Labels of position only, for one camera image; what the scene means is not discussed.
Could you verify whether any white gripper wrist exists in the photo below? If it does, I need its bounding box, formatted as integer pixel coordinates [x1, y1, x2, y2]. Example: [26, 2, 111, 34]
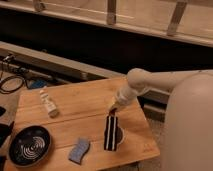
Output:
[111, 84, 140, 111]

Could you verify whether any dark red pepper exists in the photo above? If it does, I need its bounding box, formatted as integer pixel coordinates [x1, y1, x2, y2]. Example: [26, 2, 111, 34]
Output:
[108, 108, 117, 116]

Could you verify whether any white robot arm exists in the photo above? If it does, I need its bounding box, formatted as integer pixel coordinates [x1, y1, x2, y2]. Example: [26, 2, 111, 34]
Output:
[110, 68, 213, 171]

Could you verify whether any black white striped cloth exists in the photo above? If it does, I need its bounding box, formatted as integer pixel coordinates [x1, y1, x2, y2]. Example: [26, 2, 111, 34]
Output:
[104, 115, 118, 151]

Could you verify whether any white cup under cloth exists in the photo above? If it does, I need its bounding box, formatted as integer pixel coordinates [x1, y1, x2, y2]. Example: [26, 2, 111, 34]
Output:
[117, 127, 124, 146]

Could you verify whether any blue sponge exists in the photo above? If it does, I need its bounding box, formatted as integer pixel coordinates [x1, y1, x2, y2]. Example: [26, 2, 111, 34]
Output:
[68, 138, 90, 164]

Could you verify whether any white tube bottle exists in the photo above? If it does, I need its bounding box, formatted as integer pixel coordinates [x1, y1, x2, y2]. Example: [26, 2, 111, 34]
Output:
[40, 90, 59, 118]

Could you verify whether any blue object on floor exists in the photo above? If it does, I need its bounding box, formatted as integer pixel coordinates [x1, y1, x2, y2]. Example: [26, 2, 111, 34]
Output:
[29, 79, 47, 89]

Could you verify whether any black bowl with spiral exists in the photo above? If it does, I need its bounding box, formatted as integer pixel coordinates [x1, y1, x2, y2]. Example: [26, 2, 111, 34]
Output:
[8, 125, 51, 167]

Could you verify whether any black object at left edge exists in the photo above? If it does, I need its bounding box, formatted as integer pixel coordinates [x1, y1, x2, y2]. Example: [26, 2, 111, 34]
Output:
[0, 106, 14, 148]

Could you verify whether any black cable loop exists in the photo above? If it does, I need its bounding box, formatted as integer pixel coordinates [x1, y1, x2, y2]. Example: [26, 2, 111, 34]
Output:
[0, 74, 26, 95]

